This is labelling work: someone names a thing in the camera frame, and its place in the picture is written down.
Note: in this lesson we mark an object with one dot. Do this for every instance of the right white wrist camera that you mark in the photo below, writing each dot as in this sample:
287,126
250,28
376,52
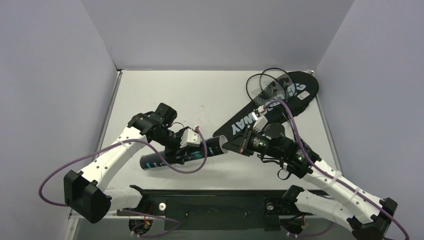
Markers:
260,120

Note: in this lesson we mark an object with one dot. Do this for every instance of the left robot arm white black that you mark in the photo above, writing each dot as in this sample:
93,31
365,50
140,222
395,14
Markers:
87,191

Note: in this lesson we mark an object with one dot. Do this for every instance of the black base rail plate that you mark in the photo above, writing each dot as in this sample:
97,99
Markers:
216,209

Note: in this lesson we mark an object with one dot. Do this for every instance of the black racket bag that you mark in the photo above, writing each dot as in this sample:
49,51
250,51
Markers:
297,89

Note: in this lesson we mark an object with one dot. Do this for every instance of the translucent tube lid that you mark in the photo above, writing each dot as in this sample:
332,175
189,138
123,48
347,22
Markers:
222,141

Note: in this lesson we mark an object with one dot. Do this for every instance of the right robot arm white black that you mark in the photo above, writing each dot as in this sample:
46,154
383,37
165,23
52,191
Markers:
366,216

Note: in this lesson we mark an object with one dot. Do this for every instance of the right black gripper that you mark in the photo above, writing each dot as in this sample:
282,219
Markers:
242,144

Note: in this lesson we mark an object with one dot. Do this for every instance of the black shuttlecock tube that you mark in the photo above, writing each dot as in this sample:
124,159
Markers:
214,147

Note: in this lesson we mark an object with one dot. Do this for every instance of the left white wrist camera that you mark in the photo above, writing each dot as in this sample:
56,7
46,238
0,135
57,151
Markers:
190,138

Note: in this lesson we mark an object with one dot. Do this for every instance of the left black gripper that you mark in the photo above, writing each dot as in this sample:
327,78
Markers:
180,149

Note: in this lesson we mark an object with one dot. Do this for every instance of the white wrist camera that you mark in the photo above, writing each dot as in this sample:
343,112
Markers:
190,138
260,120

